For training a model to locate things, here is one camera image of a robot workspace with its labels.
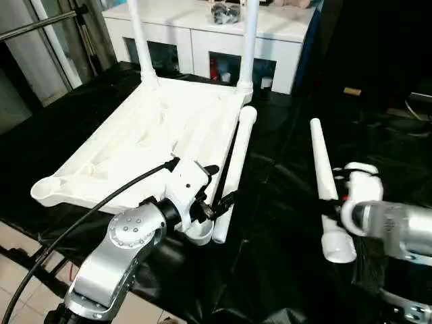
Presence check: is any black tall cabinet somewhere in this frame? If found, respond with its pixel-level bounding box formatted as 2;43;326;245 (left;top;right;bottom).
307;0;432;109

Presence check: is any black tripod stand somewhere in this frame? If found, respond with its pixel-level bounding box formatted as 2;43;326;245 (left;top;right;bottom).
0;240;72;288

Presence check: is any white plastic table top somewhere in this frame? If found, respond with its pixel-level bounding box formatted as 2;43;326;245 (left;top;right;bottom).
30;76;248;248

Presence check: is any white cabinet with glass doors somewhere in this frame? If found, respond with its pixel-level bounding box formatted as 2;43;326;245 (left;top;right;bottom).
101;0;319;97

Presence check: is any black flat device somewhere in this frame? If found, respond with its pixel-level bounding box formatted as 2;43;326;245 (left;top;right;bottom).
404;90;432;107

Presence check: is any grey curtain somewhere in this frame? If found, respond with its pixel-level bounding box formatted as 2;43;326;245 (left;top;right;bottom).
57;0;117;75

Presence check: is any white plastic table leg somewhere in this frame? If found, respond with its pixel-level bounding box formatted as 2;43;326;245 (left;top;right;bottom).
236;0;261;105
126;0;161;91
211;105;259;244
308;117;358;265

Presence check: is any grey metal pole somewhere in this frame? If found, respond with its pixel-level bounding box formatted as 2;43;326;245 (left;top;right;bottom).
0;4;90;43

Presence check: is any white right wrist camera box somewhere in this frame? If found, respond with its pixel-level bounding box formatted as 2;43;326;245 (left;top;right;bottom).
340;161;385;238

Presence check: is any grey bundle on cabinet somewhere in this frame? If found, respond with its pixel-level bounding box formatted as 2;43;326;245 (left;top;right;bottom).
210;1;244;26

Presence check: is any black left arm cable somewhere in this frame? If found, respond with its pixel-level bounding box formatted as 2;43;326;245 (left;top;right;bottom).
0;156;180;324

